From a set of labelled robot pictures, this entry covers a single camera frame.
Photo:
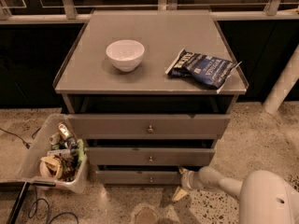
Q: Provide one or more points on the black stand leg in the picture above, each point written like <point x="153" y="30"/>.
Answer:
<point x="16" y="192"/>

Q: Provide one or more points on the white ceramic bowl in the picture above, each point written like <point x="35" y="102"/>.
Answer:
<point x="125" y="55"/>

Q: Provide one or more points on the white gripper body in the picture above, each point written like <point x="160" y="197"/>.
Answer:
<point x="189" y="181"/>

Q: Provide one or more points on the clear plastic bin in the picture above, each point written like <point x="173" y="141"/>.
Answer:
<point x="30" y="166"/>

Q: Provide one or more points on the grey top drawer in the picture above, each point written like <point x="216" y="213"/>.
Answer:
<point x="148" y="126"/>

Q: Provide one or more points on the green packet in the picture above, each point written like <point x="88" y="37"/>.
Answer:
<point x="80" y="152"/>

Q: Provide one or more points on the white pillar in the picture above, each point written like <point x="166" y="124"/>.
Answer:
<point x="284" y="84"/>

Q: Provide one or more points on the grey wooden drawer cabinet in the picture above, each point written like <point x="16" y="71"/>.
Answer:
<point x="90" y="84"/>

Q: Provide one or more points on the white round container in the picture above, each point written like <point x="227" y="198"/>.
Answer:
<point x="51" y="166"/>

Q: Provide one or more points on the blue chip bag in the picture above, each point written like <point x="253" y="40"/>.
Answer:
<point x="209" y="71"/>

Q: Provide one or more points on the gold drink can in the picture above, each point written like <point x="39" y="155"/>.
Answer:
<point x="64" y="131"/>

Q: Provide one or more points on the metal window railing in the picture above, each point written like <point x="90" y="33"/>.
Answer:
<point x="74" y="11"/>

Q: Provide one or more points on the grey middle drawer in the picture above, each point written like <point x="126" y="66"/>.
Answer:
<point x="150" y="156"/>

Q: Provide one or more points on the grey drawer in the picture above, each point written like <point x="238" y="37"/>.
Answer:
<point x="150" y="156"/>
<point x="139" y="178"/>
<point x="148" y="126"/>

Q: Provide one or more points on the grey bottom drawer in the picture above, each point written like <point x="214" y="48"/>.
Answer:
<point x="139" y="178"/>

